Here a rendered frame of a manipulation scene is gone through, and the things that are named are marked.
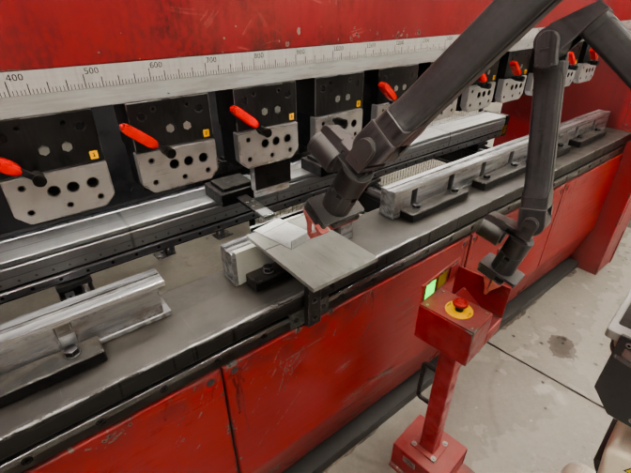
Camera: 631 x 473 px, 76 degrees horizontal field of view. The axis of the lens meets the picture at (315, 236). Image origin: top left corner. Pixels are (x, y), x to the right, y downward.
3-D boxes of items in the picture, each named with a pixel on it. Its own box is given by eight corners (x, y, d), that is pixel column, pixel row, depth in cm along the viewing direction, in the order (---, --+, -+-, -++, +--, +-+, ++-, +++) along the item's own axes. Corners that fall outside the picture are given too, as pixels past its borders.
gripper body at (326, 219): (303, 205, 77) (315, 180, 72) (343, 190, 83) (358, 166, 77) (321, 231, 75) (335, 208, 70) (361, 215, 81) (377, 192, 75)
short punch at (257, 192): (256, 199, 95) (253, 160, 91) (252, 196, 97) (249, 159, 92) (291, 189, 101) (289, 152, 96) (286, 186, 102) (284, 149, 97)
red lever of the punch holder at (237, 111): (238, 105, 75) (273, 131, 82) (227, 100, 77) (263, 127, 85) (233, 114, 75) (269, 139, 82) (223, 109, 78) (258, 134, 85)
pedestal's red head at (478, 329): (465, 367, 105) (479, 314, 96) (413, 335, 115) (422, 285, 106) (499, 329, 117) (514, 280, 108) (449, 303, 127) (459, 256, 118)
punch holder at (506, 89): (499, 103, 139) (511, 51, 130) (477, 99, 144) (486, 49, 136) (521, 98, 147) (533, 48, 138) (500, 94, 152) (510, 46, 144)
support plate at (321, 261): (313, 293, 80) (313, 288, 79) (246, 238, 97) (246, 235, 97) (377, 261, 89) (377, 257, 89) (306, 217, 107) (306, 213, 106)
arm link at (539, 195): (564, 26, 77) (576, 32, 85) (531, 32, 81) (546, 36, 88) (541, 240, 90) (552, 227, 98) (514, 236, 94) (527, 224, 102)
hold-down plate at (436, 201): (411, 223, 128) (412, 215, 126) (398, 217, 131) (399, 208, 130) (468, 198, 144) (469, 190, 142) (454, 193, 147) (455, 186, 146)
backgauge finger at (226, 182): (250, 228, 103) (248, 210, 100) (205, 194, 120) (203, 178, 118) (288, 215, 109) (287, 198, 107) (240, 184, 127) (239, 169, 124)
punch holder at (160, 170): (146, 195, 75) (124, 104, 66) (131, 181, 81) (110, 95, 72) (220, 176, 83) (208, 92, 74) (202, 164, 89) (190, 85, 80)
